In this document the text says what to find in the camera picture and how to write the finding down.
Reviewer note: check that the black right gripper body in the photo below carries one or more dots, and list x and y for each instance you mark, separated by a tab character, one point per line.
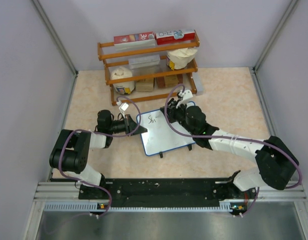
178	114

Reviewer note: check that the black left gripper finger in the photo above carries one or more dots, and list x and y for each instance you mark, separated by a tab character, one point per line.
132	123
138	130

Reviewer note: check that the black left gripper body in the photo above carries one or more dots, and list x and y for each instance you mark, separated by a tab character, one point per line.
128	129

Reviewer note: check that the blue framed whiteboard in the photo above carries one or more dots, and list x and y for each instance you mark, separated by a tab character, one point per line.
159	136

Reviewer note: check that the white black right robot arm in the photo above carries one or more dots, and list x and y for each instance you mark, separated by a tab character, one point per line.
275	164

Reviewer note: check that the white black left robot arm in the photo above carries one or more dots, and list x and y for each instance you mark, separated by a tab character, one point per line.
72	149

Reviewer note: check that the metal whiteboard stand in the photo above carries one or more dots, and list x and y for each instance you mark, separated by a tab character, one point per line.
189	147

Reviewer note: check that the brown sponge stack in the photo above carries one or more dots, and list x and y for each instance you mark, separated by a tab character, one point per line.
169	81

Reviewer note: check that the beige sponge stack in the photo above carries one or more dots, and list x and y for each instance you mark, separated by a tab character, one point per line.
145	85

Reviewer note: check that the grey block beside rack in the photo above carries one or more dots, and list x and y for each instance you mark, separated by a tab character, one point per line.
198	84

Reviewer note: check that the orange wooden shelf rack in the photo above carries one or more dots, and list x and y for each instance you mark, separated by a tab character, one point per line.
146	72

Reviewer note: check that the silver metal box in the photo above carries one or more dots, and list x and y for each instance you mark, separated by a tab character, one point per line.
145	61

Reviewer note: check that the cream bag upper shelf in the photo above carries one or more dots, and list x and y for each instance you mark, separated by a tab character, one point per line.
180	58

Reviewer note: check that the red foil wrap box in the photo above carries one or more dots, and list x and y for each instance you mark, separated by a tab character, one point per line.
133	41

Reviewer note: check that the red white wrap box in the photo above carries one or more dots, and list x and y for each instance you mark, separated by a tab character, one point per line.
174	36

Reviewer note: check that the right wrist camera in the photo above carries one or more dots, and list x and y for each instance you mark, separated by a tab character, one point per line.
184	96

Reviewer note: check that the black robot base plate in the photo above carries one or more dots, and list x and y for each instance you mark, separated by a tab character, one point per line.
166	192

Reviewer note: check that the grey slotted cable duct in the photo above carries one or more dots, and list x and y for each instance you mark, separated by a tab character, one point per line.
85	206

